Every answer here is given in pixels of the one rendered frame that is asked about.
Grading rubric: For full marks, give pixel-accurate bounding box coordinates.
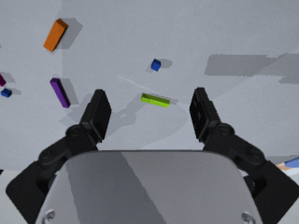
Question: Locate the orange rod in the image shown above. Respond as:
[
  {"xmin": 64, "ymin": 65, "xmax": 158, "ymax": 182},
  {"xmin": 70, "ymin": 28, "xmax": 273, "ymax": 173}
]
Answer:
[{"xmin": 44, "ymin": 19, "xmax": 68, "ymax": 52}]

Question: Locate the purple rod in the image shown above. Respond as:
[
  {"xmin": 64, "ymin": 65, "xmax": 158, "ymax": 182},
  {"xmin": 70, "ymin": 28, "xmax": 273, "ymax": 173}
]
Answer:
[{"xmin": 50, "ymin": 77, "xmax": 71, "ymax": 108}]

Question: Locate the small blue block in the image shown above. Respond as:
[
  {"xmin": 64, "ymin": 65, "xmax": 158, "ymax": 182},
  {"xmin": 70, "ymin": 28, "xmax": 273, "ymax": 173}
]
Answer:
[
  {"xmin": 1, "ymin": 89, "xmax": 12, "ymax": 98},
  {"xmin": 151, "ymin": 59, "xmax": 161, "ymax": 72}
]

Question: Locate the lime green rod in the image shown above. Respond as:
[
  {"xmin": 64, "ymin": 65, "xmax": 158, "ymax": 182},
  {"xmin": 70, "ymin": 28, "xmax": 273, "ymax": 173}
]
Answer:
[{"xmin": 141, "ymin": 93, "xmax": 170, "ymax": 107}]

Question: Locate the magenta rod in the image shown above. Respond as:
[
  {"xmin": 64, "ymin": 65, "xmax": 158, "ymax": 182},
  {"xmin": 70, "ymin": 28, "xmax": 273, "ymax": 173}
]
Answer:
[{"xmin": 0, "ymin": 74, "xmax": 6, "ymax": 87}]

